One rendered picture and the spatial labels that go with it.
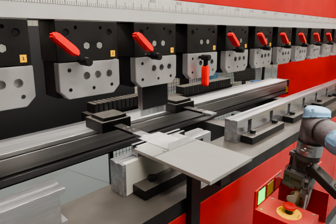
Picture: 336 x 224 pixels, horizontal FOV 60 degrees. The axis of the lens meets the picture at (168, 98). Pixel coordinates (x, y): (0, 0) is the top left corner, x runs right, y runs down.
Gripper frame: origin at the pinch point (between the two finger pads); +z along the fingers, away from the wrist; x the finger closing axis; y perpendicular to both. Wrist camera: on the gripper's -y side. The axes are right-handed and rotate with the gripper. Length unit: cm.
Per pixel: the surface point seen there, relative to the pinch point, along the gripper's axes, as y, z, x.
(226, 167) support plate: 9.9, -25.1, 36.0
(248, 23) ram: 34, -58, -10
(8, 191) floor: 220, 93, 21
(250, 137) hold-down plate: 27.1, -14.1, -11.2
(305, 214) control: -2.4, -4.1, 6.9
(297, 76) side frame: 70, -13, -182
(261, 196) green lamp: 9.9, -6.0, 11.7
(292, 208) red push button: 0.4, -6.6, 10.8
